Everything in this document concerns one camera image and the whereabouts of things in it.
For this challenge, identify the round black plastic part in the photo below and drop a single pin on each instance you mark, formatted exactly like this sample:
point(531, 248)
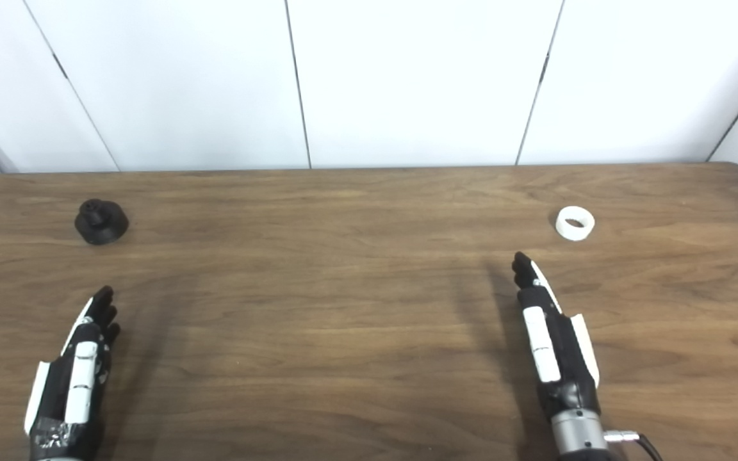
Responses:
point(101, 225)

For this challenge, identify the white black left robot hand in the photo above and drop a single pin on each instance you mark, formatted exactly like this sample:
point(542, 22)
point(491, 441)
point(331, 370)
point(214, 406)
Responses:
point(81, 384)

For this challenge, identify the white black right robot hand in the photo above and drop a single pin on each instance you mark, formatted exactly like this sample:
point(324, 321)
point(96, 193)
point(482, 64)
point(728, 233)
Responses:
point(558, 358)

